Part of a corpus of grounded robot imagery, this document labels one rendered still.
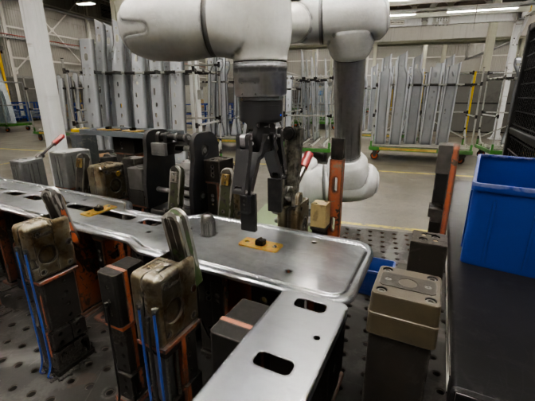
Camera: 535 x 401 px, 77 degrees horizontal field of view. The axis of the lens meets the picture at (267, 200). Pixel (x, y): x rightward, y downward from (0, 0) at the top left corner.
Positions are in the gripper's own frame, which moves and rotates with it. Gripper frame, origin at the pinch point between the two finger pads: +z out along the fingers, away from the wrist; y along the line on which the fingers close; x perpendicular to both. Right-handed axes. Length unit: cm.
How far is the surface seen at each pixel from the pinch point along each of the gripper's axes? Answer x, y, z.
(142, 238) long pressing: -23.9, 8.2, 7.0
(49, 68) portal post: -367, -200, -48
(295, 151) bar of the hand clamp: 0.8, -14.4, -8.9
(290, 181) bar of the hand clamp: -0.3, -14.2, -2.1
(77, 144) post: -95, -30, -3
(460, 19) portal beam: 45, -1176, -210
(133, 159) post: -54, -19, -2
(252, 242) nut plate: -2.2, 0.4, 7.0
